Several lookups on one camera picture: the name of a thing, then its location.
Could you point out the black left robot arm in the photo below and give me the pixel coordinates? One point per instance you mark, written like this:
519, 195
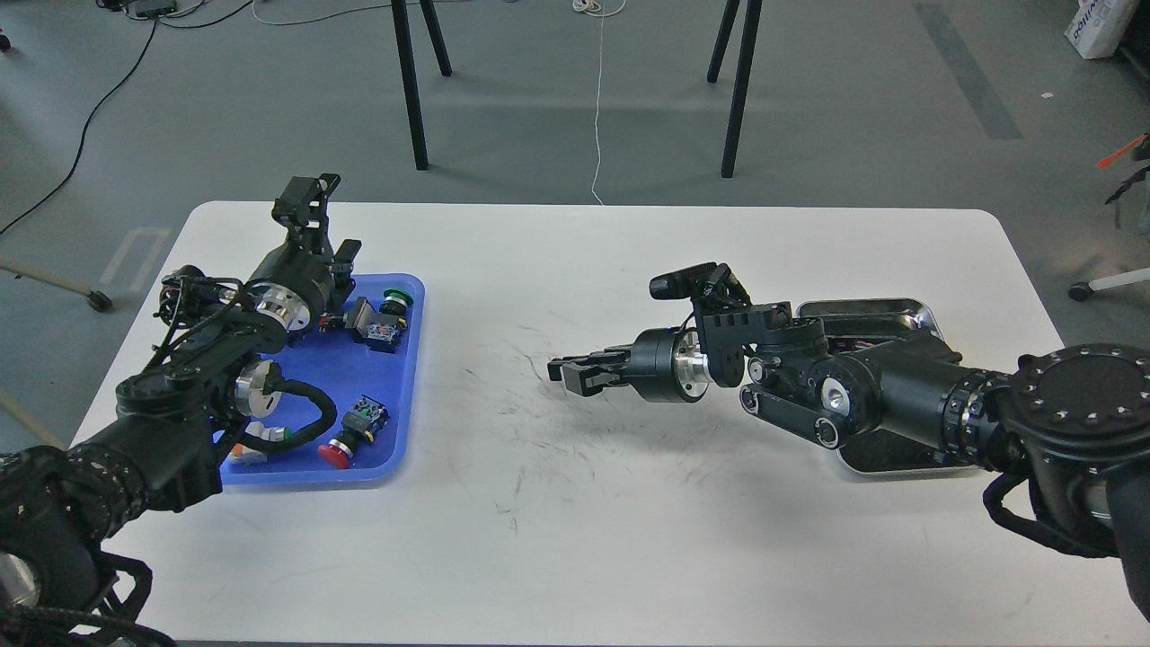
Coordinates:
210, 386

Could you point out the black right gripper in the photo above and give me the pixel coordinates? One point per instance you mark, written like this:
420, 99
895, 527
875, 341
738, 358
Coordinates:
664, 365

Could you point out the red mushroom push button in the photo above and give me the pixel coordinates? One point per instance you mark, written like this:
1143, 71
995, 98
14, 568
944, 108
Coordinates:
360, 424

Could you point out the blue plastic tray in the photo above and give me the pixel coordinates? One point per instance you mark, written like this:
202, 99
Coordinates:
346, 371

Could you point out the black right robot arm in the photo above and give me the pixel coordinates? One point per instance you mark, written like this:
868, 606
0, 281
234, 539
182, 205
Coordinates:
1066, 434

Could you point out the grey backpack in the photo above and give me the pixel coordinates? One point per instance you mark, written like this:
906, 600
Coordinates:
1128, 202

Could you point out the beige chair leg with caster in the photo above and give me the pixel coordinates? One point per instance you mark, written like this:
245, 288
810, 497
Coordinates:
96, 299

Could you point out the green push button switch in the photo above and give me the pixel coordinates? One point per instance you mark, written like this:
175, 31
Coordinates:
383, 329

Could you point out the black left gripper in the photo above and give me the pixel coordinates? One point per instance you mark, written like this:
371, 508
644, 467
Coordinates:
303, 278

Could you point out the silver metal tray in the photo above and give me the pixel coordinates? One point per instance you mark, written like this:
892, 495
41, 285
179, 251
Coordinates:
856, 324

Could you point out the black table legs right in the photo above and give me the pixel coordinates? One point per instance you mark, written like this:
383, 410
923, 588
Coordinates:
747, 47

